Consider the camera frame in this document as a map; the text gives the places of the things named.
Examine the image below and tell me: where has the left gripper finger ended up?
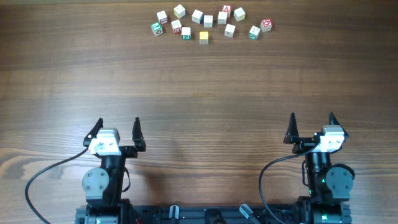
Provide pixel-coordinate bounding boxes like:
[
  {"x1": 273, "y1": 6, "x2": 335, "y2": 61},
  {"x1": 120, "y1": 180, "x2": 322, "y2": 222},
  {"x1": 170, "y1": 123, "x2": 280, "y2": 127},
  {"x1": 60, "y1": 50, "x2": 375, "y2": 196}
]
[
  {"x1": 83, "y1": 118, "x2": 103, "y2": 147},
  {"x1": 132, "y1": 117, "x2": 146, "y2": 152}
]

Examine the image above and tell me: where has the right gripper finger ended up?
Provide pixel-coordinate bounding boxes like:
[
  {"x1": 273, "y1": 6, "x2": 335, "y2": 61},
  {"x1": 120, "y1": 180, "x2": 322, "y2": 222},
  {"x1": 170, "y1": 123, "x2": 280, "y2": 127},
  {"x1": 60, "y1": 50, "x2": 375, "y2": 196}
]
[
  {"x1": 284, "y1": 113, "x2": 299, "y2": 144},
  {"x1": 328, "y1": 112, "x2": 349, "y2": 138}
]

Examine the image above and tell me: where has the white block green side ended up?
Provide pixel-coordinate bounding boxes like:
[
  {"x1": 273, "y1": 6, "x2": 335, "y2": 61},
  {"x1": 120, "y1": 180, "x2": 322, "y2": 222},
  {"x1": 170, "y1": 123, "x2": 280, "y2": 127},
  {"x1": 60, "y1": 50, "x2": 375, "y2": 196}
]
[{"x1": 181, "y1": 27, "x2": 192, "y2": 40}]

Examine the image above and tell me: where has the white patterned wooden block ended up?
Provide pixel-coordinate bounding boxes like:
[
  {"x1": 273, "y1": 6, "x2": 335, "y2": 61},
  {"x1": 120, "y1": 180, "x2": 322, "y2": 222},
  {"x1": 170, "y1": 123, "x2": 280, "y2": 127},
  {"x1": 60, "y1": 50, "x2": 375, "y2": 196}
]
[{"x1": 224, "y1": 24, "x2": 236, "y2": 38}]

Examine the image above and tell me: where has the wooden block red letter side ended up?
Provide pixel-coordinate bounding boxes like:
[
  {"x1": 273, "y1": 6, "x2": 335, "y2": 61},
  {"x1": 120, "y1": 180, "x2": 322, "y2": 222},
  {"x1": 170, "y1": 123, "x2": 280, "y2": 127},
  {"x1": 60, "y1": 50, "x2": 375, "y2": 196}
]
[{"x1": 171, "y1": 19, "x2": 182, "y2": 34}]

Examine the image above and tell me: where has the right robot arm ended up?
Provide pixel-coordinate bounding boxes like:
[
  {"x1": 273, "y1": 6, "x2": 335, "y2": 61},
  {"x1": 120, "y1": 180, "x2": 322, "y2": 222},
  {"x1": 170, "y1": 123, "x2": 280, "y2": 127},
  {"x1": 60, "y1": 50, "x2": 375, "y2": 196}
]
[{"x1": 284, "y1": 113, "x2": 355, "y2": 224}]

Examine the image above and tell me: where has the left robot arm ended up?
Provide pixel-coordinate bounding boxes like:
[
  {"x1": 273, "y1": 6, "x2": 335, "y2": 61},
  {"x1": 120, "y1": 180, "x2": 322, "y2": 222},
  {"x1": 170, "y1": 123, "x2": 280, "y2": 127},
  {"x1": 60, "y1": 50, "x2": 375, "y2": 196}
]
[{"x1": 75, "y1": 118, "x2": 146, "y2": 224}]

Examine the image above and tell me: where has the white block green trim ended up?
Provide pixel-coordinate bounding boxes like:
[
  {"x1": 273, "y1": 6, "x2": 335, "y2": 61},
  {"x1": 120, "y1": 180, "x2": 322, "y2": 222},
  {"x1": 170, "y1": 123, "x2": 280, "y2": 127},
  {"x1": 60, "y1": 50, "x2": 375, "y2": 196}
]
[{"x1": 249, "y1": 26, "x2": 261, "y2": 40}]

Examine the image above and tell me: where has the red letter O block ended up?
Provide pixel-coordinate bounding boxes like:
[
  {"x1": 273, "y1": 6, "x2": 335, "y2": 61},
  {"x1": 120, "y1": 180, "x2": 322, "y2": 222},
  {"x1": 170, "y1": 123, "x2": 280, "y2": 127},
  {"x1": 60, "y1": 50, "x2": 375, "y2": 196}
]
[{"x1": 261, "y1": 19, "x2": 273, "y2": 32}]

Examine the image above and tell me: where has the green letter wooden block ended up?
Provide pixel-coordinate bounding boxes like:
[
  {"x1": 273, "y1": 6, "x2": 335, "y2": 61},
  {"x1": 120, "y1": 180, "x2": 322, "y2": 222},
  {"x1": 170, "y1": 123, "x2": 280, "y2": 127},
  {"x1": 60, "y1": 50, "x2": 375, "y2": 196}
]
[{"x1": 150, "y1": 22, "x2": 163, "y2": 36}]

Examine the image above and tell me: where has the yellow top wooden block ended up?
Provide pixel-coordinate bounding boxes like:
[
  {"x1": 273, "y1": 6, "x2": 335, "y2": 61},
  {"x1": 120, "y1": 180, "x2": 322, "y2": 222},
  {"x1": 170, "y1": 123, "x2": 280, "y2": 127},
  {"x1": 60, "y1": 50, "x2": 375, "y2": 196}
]
[{"x1": 200, "y1": 31, "x2": 209, "y2": 44}]

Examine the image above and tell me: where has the white block red side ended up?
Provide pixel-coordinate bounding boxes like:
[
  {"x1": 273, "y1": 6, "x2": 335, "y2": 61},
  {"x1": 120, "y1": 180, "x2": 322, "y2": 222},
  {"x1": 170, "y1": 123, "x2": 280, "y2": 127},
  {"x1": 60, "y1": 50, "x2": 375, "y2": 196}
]
[{"x1": 157, "y1": 11, "x2": 169, "y2": 24}]

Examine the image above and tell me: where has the white block yellow side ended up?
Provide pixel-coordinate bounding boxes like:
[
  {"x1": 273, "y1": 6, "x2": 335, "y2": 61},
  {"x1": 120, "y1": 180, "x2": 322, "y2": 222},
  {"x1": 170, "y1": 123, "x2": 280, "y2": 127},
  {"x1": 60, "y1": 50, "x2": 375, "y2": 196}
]
[{"x1": 234, "y1": 7, "x2": 246, "y2": 22}]

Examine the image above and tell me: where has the white wooden block centre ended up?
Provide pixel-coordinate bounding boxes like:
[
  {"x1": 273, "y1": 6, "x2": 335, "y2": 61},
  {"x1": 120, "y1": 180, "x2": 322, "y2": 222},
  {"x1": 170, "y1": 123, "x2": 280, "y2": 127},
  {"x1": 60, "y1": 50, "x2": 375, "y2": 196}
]
[{"x1": 218, "y1": 11, "x2": 228, "y2": 24}]

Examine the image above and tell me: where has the white block yellow edge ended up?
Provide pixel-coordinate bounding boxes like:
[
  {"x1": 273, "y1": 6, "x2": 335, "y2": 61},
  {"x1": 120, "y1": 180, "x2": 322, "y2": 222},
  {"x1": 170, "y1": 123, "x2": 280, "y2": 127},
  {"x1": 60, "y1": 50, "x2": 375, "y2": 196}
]
[{"x1": 174, "y1": 4, "x2": 186, "y2": 19}]

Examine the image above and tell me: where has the white block blue side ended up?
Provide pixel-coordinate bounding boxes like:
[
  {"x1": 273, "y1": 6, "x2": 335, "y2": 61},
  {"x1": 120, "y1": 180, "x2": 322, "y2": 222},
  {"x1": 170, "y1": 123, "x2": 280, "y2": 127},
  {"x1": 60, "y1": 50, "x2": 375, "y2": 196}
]
[{"x1": 192, "y1": 9, "x2": 204, "y2": 24}]

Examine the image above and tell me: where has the plain white letter block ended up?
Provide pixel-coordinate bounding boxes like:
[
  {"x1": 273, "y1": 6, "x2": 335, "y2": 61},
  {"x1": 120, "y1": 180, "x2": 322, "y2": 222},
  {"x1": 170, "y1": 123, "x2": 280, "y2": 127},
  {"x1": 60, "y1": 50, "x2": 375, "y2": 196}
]
[{"x1": 203, "y1": 15, "x2": 213, "y2": 28}]

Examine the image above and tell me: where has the red letter A block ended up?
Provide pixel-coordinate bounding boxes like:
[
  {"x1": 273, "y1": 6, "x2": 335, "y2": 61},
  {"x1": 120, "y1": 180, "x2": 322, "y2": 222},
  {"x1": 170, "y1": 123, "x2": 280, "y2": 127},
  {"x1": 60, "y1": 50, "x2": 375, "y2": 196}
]
[{"x1": 221, "y1": 4, "x2": 231, "y2": 17}]

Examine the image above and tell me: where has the right black cable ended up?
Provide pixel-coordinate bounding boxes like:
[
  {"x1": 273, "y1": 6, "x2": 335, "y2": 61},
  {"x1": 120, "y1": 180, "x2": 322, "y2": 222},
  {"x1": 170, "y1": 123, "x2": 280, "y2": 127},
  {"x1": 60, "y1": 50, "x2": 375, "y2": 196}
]
[{"x1": 258, "y1": 141, "x2": 321, "y2": 224}]

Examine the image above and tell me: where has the black cable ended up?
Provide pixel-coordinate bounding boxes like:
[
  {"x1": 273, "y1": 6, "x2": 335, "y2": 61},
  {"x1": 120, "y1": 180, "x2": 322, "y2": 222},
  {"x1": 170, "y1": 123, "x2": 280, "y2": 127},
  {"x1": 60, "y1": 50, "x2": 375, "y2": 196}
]
[
  {"x1": 258, "y1": 141, "x2": 321, "y2": 224},
  {"x1": 24, "y1": 146, "x2": 91, "y2": 224}
]

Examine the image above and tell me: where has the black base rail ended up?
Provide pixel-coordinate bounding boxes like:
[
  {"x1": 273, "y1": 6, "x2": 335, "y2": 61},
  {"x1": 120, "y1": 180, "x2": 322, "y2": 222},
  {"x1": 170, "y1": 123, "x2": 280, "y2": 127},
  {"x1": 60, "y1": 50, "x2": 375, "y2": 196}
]
[{"x1": 75, "y1": 203, "x2": 353, "y2": 224}]

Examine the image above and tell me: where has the left black cable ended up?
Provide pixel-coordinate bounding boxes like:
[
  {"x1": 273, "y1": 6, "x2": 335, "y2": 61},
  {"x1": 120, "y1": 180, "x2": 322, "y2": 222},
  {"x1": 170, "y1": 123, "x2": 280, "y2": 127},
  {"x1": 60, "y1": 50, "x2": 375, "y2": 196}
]
[{"x1": 24, "y1": 146, "x2": 91, "y2": 224}]

